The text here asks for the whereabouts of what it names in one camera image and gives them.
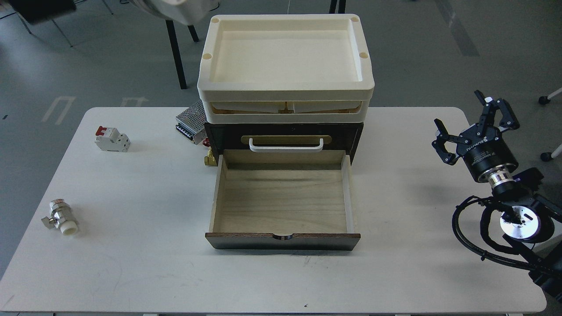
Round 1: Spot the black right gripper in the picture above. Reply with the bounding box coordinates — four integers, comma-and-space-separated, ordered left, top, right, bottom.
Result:
432, 90, 520, 183

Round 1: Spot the black table leg left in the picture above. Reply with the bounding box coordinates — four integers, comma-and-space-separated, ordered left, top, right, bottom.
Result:
165, 20, 188, 90

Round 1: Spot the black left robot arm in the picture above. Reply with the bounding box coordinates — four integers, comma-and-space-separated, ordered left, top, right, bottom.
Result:
1, 0, 221, 25

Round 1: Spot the black table leg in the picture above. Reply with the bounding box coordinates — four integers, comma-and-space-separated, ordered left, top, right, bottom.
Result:
329, 0, 346, 14
165, 20, 188, 90

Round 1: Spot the white circuit breaker red switch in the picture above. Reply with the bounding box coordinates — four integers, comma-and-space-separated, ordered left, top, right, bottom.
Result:
95, 126, 130, 152

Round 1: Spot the cream plastic lower tray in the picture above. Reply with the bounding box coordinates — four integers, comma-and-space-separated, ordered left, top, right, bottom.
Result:
203, 100, 369, 124

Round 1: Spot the black table leg right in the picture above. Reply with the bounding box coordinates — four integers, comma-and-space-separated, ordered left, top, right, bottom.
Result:
329, 0, 346, 14

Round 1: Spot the office chair caster base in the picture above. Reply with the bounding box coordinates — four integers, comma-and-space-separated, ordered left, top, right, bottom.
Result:
538, 87, 562, 162

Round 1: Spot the open wooden drawer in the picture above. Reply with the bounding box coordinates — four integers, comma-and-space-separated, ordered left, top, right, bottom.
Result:
205, 150, 361, 251

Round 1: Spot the cream plastic top tray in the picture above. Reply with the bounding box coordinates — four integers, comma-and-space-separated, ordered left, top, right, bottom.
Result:
198, 14, 375, 102

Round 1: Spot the cream plastic tray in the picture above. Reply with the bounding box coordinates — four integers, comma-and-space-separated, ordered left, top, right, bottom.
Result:
198, 14, 375, 102
203, 100, 369, 124

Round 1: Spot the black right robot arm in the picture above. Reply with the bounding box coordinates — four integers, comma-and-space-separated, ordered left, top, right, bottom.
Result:
432, 90, 562, 302

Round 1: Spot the metal valve white fitting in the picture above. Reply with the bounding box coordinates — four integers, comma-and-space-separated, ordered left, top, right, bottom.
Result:
41, 199, 79, 236

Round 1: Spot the brass fitting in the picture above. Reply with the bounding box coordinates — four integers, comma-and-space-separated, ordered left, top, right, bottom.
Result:
203, 147, 218, 167

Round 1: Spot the white drawer handle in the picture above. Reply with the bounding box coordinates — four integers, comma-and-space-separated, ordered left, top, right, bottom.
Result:
249, 137, 324, 153

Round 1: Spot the metal mesh power supply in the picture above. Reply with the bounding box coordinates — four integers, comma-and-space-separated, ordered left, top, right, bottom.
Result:
175, 100, 207, 145

